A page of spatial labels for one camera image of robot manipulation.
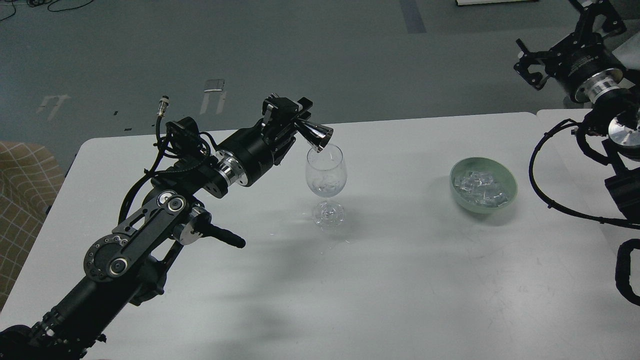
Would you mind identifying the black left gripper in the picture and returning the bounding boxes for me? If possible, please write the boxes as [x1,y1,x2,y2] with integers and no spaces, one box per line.
[217,93,314,187]

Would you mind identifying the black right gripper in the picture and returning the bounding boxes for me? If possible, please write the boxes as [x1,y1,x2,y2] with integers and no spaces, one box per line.
[513,0,627,104]

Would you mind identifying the steel double jigger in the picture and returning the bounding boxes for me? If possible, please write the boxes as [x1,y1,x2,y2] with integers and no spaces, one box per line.
[294,120,334,153]

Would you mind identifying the clear ice cubes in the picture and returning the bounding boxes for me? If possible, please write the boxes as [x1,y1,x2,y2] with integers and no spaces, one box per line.
[453,171,510,208]

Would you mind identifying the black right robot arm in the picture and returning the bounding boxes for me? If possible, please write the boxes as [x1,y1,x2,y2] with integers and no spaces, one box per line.
[513,0,640,230]

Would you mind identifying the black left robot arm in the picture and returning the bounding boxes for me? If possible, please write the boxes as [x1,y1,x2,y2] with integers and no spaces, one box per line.
[1,94,333,360]

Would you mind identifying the clear wine glass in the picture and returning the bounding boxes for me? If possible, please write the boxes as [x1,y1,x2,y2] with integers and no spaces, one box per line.
[305,143,348,229]

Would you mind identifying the white board on floor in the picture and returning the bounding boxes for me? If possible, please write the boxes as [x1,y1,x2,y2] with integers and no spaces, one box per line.
[455,0,531,7]

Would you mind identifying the green bowl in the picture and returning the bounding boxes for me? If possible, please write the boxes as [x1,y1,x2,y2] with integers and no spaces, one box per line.
[448,157,519,215]

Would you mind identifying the black floor cables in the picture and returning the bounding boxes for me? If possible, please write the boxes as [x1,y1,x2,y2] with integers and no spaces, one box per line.
[0,0,96,22]

